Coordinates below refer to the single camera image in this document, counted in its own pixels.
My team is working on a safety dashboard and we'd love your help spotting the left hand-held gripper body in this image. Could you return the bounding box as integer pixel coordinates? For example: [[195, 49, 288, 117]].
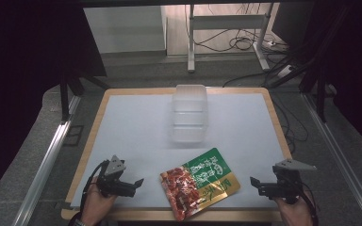
[[95, 154, 137, 199]]

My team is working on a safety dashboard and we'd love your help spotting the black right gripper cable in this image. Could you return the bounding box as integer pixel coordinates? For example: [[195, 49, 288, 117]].
[[299, 181, 320, 226]]

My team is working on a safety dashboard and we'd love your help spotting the black metal stand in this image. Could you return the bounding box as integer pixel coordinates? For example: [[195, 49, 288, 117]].
[[58, 73, 111, 122], [267, 6, 350, 123]]

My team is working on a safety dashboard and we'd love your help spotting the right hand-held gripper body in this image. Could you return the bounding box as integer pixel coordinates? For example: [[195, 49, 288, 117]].
[[271, 158, 318, 205]]

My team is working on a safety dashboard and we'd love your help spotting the person's right hand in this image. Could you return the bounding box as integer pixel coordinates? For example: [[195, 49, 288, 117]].
[[273, 189, 315, 226]]

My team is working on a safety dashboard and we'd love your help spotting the person's left hand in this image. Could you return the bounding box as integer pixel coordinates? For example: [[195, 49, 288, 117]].
[[80, 176, 118, 226]]

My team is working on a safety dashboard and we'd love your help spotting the white cabinet panel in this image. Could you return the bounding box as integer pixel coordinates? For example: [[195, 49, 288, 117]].
[[83, 5, 168, 55]]

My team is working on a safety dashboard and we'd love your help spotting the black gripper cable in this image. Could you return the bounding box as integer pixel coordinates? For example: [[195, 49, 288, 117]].
[[299, 181, 320, 226], [79, 159, 111, 212]]

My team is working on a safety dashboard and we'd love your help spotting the aluminium rail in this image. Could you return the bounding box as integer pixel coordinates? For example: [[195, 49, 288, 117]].
[[301, 92, 362, 226], [11, 94, 83, 226]]

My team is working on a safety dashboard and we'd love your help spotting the green and red snack packet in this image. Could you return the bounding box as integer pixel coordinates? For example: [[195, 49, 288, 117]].
[[159, 147, 241, 222]]

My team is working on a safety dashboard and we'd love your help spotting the white metal table frame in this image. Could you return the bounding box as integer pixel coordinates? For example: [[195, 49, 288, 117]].
[[186, 3, 276, 73]]

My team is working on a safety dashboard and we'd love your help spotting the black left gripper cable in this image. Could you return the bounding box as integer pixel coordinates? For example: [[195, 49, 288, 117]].
[[79, 159, 111, 212]]

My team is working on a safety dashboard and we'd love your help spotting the white power strip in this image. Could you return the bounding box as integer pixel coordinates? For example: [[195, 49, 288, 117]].
[[276, 63, 296, 79]]

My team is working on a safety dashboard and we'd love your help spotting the clear plastic container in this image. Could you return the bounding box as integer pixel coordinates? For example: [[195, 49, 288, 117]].
[[170, 84, 209, 144]]

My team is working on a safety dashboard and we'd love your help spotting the tangle of black floor cables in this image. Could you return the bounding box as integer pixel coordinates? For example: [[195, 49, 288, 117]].
[[184, 3, 309, 154]]

